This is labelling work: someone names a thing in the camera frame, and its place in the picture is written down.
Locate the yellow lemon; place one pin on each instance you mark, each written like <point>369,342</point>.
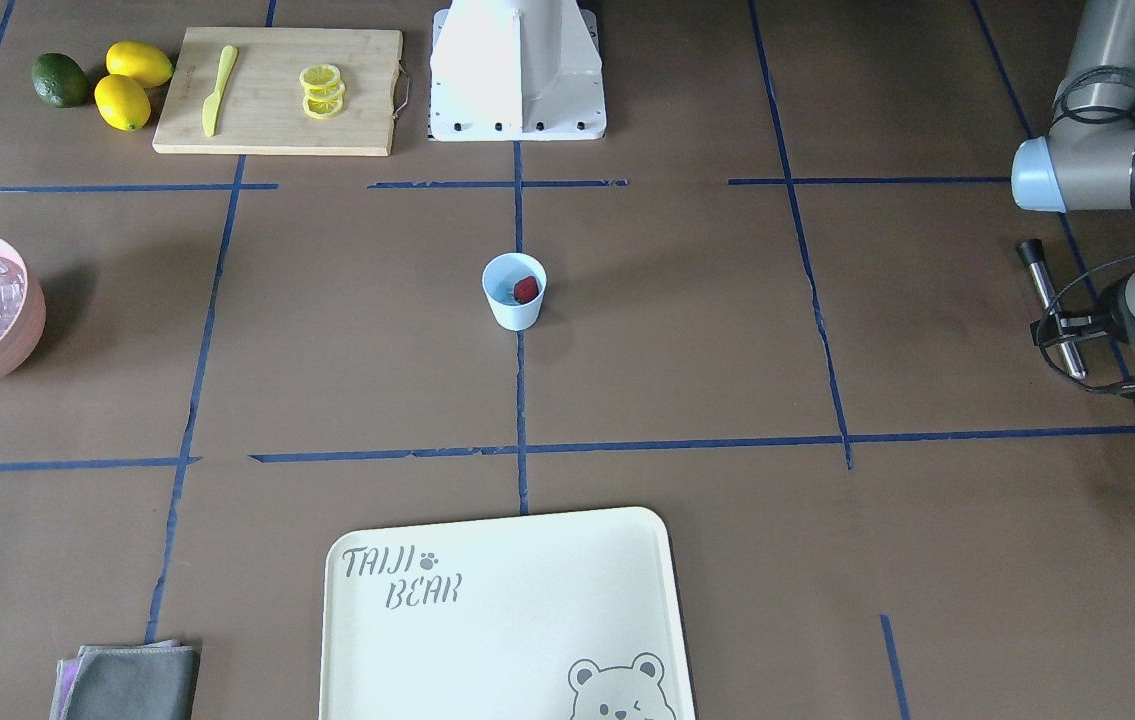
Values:
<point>147,64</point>
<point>122,102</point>

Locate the wooden cutting board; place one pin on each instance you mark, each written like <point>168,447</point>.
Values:
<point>261,112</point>

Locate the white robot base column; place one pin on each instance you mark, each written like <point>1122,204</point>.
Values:
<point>516,71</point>

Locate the red fake strawberry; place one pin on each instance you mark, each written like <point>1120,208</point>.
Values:
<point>526,290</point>

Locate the green avocado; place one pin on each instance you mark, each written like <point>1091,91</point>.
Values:
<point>59,81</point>

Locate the folded grey cloth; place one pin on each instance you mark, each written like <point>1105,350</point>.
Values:
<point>105,681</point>

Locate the light blue cup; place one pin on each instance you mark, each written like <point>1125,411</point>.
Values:
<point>497,281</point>

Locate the steel muddler black tip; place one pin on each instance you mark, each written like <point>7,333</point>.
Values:
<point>1031,254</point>

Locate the yellow plastic knife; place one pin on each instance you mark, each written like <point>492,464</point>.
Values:
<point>211,105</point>

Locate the lemon slices stack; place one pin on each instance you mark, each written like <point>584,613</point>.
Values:
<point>323,91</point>

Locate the cream bear tray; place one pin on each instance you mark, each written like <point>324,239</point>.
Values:
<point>574,615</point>

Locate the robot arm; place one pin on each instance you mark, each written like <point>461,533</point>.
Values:
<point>1086,162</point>

